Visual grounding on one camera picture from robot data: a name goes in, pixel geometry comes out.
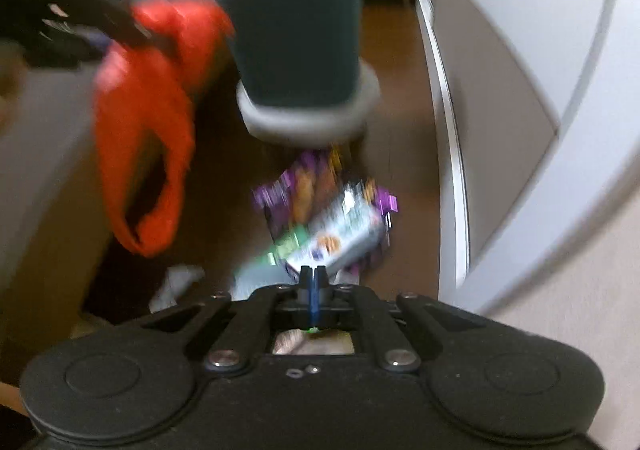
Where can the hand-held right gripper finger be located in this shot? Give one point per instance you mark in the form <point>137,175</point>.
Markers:
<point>311,292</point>
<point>319,292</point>

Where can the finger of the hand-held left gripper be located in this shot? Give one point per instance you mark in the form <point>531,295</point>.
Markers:
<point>122,15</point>

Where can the red plastic bag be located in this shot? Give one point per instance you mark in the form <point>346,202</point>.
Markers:
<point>145,120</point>

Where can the green cylindrical can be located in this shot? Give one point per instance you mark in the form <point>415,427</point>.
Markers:
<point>292,239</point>

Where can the white purple cookie box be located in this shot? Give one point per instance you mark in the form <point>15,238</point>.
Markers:
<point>345,230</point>

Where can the purple snack bag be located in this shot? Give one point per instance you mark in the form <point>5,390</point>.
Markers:
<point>272,192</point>

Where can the white crumpled paper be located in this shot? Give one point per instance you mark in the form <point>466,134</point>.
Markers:
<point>175,285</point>

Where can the dark teal cylinder grey base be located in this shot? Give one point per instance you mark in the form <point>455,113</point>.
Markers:
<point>290,20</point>

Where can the white wardrobe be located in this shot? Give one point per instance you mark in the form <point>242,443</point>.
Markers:
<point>525,55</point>

